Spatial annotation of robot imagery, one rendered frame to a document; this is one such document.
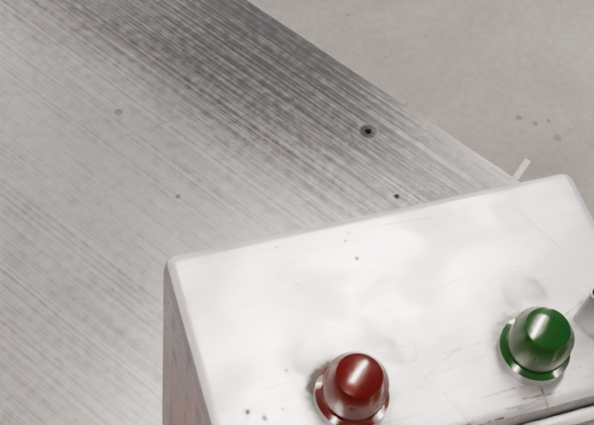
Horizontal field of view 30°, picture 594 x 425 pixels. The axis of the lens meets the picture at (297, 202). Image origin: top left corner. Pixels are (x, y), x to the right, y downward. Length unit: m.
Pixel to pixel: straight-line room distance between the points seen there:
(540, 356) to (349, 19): 2.12
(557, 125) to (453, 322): 2.02
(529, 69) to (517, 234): 2.07
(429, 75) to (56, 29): 1.24
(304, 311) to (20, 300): 0.75
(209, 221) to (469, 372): 0.79
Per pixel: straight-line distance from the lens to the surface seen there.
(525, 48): 2.54
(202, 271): 0.41
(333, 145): 1.24
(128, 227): 1.17
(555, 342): 0.39
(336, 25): 2.47
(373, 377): 0.37
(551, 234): 0.44
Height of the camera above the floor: 1.83
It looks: 57 degrees down
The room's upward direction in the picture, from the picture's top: 11 degrees clockwise
